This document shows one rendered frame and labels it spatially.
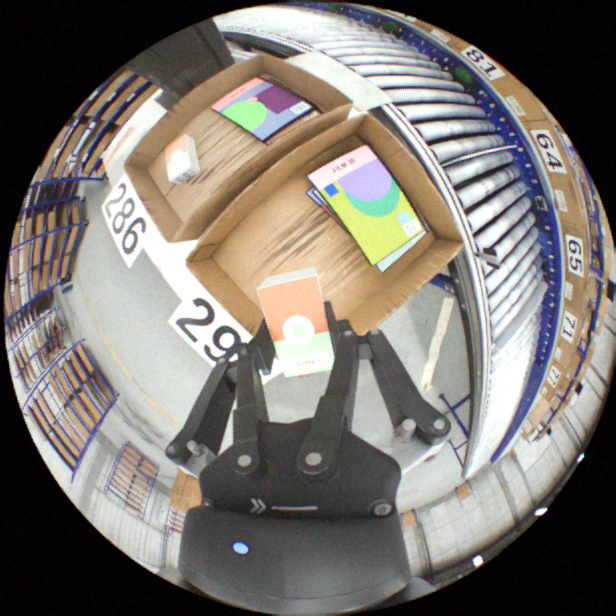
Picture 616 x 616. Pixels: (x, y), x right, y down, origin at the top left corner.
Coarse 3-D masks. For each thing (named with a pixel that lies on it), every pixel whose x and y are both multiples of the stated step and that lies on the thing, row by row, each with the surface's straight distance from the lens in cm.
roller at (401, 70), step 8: (360, 72) 64; (368, 72) 66; (376, 72) 68; (384, 72) 70; (392, 72) 72; (400, 72) 75; (408, 72) 77; (416, 72) 80; (424, 72) 84; (432, 72) 88; (440, 72) 94; (448, 80) 99
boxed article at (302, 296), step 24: (264, 288) 18; (288, 288) 18; (312, 288) 18; (264, 312) 19; (288, 312) 19; (312, 312) 19; (288, 336) 20; (312, 336) 20; (288, 360) 21; (312, 360) 21
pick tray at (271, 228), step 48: (336, 144) 42; (384, 144) 39; (288, 192) 38; (432, 192) 37; (240, 240) 39; (288, 240) 37; (336, 240) 37; (432, 240) 45; (240, 288) 40; (336, 288) 39; (384, 288) 40
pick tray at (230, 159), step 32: (256, 64) 56; (288, 64) 48; (192, 96) 52; (224, 96) 56; (320, 96) 45; (160, 128) 52; (192, 128) 54; (224, 128) 48; (320, 128) 38; (128, 160) 53; (160, 160) 55; (224, 160) 44; (256, 160) 33; (160, 192) 51; (192, 192) 45; (224, 192) 34; (160, 224) 39; (192, 224) 36
